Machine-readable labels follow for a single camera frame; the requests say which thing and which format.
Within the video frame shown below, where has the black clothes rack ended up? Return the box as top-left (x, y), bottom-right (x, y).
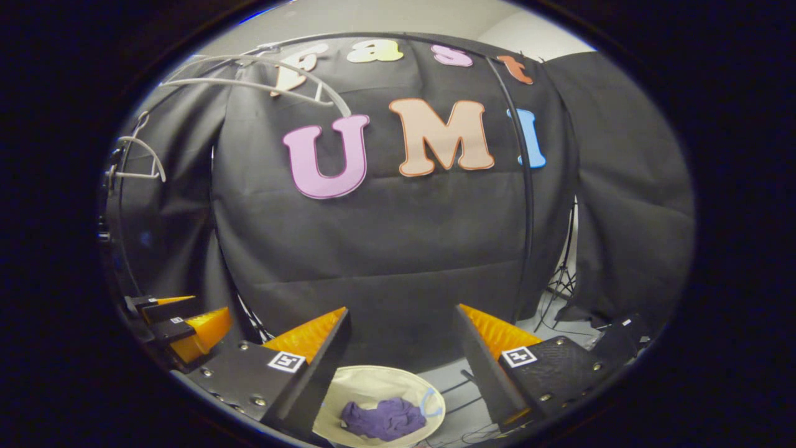
top-left (98, 31), bottom-right (539, 325)

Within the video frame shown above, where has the black device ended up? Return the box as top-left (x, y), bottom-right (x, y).
top-left (591, 313), bottom-right (655, 375)

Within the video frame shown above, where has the purple ribbed shirt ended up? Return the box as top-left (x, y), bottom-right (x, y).
top-left (340, 398), bottom-right (429, 443)

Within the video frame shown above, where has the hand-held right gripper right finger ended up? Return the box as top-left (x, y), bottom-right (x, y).
top-left (454, 303), bottom-right (614, 432)

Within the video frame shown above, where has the black floor cable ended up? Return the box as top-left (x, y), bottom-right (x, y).
top-left (429, 369), bottom-right (499, 446)

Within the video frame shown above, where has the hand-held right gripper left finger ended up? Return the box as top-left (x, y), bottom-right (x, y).
top-left (182, 306), bottom-right (353, 441)

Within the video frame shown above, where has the cream laundry hamper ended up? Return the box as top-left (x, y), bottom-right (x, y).
top-left (311, 365), bottom-right (448, 448)

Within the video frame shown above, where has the black tripod stand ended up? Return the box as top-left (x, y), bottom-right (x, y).
top-left (534, 198), bottom-right (580, 334)

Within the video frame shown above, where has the white plastic hanger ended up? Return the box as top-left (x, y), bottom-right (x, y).
top-left (160, 52), bottom-right (353, 119)
top-left (111, 111), bottom-right (168, 185)

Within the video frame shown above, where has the black backdrop cloth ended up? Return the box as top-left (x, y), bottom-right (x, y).
top-left (101, 31), bottom-right (696, 374)

